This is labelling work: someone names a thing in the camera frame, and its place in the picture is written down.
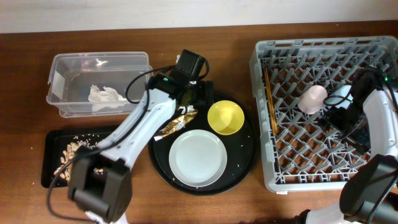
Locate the white napkin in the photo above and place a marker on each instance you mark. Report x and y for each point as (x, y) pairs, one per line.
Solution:
(106, 98)

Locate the clear plastic bin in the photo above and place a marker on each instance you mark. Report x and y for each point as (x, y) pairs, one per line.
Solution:
(72, 75)

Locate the grey plate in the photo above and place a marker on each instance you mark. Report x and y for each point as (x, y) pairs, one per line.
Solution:
(198, 158)

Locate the round black serving tray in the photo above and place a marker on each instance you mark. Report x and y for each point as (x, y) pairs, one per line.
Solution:
(242, 148)

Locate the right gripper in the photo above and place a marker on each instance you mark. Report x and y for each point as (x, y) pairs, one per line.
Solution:
(360, 139)

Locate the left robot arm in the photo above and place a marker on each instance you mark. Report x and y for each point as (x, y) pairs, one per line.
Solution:
(100, 184)

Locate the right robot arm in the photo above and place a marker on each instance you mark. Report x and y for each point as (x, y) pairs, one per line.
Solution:
(367, 197)

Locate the yellow bowl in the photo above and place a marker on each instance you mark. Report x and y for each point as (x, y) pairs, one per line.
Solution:
(225, 117)

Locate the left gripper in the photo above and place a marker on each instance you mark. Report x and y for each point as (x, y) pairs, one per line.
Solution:
(204, 89)

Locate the food scraps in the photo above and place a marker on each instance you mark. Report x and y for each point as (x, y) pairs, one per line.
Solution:
(69, 145)

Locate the wooden chopstick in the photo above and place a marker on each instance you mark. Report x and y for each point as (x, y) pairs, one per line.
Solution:
(269, 94)
(274, 127)

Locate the blue cup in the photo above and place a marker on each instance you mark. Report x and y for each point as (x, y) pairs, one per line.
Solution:
(337, 94)

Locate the pink cup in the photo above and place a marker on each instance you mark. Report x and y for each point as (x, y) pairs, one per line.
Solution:
(312, 100)

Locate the brown coffee sachet wrapper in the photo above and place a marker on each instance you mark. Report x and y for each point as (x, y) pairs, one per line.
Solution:
(184, 115)

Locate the grey dishwasher rack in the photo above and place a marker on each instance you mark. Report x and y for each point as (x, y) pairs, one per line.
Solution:
(302, 157)

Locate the black rectangular tray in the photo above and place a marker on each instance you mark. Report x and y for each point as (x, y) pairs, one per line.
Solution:
(52, 142)

